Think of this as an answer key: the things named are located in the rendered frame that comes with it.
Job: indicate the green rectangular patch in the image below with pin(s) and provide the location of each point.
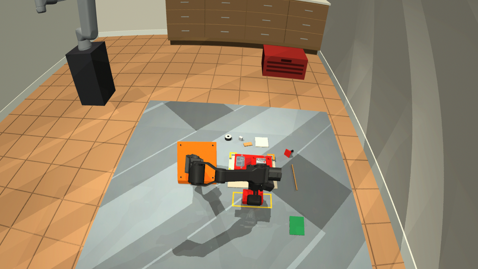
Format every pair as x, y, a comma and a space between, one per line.
296, 225

